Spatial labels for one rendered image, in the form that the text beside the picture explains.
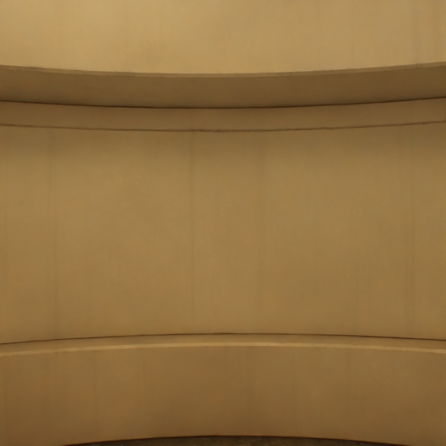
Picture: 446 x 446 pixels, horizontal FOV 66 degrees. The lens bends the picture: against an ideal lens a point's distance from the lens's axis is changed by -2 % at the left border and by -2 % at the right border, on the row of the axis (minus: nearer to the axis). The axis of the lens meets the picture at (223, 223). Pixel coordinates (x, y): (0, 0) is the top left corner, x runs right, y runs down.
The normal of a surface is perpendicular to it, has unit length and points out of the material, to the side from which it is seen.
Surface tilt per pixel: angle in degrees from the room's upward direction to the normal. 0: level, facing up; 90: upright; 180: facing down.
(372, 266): 90
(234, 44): 90
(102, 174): 90
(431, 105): 90
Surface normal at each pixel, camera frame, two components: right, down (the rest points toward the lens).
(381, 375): -0.21, 0.00
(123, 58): 0.13, 0.00
